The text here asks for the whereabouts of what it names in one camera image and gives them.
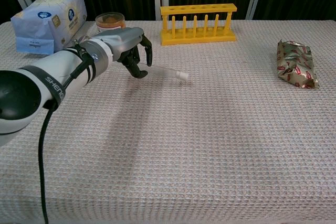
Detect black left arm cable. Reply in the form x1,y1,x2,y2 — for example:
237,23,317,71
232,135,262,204
37,44,93,224

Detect clear glass test tube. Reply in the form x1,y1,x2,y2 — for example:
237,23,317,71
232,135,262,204
145,63,182,78

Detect small white cap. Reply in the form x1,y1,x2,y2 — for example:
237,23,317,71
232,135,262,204
175,69,191,83

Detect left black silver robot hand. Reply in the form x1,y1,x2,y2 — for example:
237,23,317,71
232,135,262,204
98,26,154,79

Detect blue white paper bag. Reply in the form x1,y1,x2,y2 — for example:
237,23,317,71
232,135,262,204
10,0,88,55

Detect gold red foil snack packet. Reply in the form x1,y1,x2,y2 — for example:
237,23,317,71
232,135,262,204
276,39,320,89

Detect clear jar with orange contents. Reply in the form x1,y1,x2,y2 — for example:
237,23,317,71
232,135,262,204
94,12,127,36

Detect yellow plastic test tube rack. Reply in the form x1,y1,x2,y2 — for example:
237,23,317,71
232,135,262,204
159,3,238,47

